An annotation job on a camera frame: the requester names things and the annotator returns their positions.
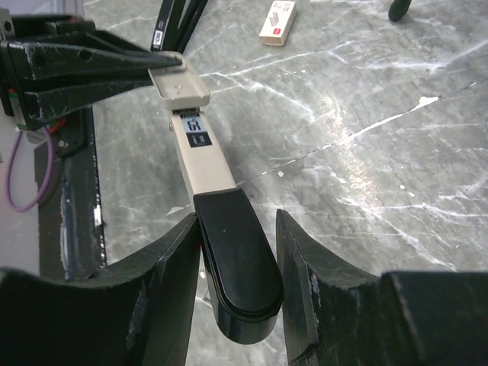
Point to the black tripod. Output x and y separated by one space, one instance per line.
398 9

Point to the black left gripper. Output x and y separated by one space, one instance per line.
40 51

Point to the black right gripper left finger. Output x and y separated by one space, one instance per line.
136 311

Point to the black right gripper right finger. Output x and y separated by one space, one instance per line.
334 313

